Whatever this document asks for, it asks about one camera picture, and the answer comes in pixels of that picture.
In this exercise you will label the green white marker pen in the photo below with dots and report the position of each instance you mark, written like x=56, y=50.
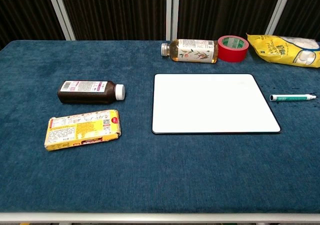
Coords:
x=290, y=98

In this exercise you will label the white drawing board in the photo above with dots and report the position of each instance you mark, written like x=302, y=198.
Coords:
x=212, y=102

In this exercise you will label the amber tea bottle silver cap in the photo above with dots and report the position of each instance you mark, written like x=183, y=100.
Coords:
x=192, y=51

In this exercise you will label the brown bottle white cap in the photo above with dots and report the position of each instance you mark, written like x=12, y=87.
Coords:
x=85, y=95

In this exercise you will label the blue velvet tablecloth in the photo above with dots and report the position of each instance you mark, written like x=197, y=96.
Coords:
x=125, y=172

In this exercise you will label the yellow cardboard food box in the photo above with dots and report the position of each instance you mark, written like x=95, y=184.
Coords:
x=82, y=131

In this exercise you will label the red tape roll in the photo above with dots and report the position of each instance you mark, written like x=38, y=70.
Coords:
x=231, y=53

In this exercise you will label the dark ribbed partition panel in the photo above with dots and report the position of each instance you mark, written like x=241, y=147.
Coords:
x=25, y=12
x=115, y=12
x=305, y=10
x=225, y=10

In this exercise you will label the yellow snack bag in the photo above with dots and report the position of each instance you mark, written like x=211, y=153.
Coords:
x=275, y=51

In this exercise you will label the aluminium partition post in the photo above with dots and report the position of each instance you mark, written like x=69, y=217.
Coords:
x=61, y=12
x=173, y=12
x=278, y=10

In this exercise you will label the white table frame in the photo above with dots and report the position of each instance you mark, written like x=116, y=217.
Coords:
x=160, y=217

